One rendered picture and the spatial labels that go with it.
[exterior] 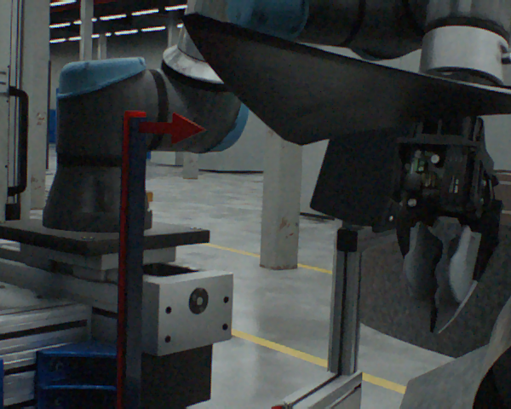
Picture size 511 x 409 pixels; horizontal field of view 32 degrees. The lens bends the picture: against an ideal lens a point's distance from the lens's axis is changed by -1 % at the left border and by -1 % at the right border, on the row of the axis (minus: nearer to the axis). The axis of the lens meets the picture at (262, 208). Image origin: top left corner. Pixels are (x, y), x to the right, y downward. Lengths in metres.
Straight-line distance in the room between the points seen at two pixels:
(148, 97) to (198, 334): 0.32
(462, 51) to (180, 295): 0.50
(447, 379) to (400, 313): 2.16
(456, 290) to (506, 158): 10.45
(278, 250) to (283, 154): 0.80
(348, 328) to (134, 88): 0.43
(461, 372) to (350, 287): 0.59
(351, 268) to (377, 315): 1.71
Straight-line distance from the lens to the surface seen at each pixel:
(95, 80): 1.18
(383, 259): 2.83
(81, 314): 1.16
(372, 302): 2.90
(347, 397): 1.19
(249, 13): 0.79
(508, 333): 0.39
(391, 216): 1.23
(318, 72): 0.55
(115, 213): 1.18
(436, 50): 0.78
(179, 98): 1.23
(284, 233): 7.40
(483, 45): 0.78
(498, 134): 11.04
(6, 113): 2.73
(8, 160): 2.74
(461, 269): 0.75
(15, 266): 1.29
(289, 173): 7.38
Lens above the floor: 1.18
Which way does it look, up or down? 5 degrees down
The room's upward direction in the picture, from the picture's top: 2 degrees clockwise
